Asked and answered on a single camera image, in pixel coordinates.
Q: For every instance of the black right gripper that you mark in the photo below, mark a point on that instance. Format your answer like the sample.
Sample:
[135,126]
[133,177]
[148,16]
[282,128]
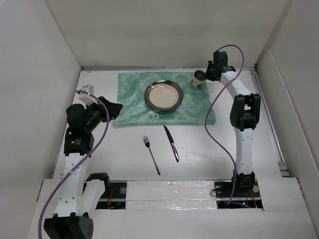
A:
[208,76]

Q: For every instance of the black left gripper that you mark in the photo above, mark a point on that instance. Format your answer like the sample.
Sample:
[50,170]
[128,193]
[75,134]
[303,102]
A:
[113,108]

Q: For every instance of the steel cup with white band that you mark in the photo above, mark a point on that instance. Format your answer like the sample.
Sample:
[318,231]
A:
[198,79]

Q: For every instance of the green satin tablecloth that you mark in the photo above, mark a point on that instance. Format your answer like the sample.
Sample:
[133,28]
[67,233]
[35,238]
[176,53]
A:
[131,94]

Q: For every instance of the silver fork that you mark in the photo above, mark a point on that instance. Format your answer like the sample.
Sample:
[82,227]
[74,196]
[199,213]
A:
[147,144]

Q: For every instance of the round metal plate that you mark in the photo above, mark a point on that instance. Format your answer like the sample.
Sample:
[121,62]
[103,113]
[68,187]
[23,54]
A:
[164,95]

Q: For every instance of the black handled table knife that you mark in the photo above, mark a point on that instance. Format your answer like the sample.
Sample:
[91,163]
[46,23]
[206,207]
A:
[172,143]

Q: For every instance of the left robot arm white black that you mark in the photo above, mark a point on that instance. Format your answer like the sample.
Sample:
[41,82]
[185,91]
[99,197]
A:
[79,195]

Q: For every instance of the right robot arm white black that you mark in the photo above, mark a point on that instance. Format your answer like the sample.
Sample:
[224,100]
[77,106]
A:
[244,117]

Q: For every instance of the white foam front panel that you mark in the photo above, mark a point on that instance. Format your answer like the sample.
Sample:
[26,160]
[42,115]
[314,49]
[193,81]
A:
[182,195]

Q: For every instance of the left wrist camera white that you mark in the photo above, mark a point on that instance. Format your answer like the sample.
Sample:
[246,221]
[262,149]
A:
[86,97]

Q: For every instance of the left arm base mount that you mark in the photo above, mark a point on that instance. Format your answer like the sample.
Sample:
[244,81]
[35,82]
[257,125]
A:
[115,197]

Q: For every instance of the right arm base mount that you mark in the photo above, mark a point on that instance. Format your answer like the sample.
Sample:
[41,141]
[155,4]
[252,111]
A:
[244,199]

